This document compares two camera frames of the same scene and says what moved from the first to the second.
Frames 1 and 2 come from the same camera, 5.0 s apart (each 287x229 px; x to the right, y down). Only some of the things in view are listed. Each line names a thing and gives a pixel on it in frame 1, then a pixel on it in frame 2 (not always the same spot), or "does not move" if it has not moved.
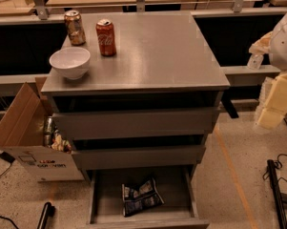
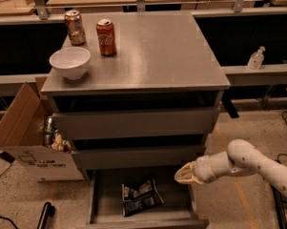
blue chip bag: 145,197 does not move
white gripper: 283,45 to 204,170
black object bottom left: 48,213 does not move
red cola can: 106,37 does not move
